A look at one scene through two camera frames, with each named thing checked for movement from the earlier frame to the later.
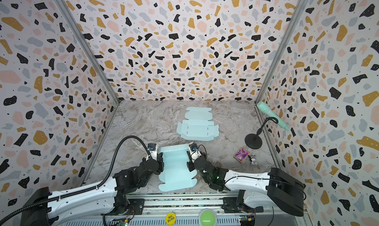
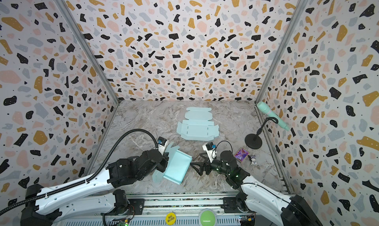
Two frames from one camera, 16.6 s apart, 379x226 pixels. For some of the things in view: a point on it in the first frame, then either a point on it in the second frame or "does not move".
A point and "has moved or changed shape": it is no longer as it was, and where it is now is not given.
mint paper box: (175, 175) has moved or changed shape
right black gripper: (191, 163) to (206, 167)
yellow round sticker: (170, 218) does not move
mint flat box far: (198, 125) does not move
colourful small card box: (241, 155) does not move
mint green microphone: (264, 107) does not move
